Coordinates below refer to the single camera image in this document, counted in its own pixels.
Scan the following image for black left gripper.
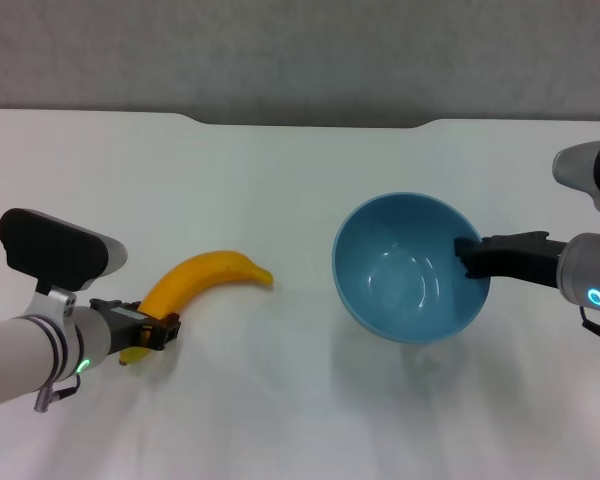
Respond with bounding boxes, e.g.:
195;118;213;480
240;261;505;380
89;297;183;355

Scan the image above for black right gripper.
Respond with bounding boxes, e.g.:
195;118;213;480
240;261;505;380
452;230;567;290

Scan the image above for yellow banana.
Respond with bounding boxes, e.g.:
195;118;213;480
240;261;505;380
118;249;275;368

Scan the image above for blue bowl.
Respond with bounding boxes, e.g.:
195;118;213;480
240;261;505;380
331;192;493;344

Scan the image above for left arm cable with plug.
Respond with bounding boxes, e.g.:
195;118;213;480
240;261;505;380
33;374;84;414

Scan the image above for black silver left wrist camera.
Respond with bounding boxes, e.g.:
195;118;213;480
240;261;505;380
0;207;128;292

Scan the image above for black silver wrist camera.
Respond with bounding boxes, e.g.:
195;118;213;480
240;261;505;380
551;139;600;215
0;207;128;292

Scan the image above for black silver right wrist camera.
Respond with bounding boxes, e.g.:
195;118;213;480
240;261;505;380
551;139;600;215

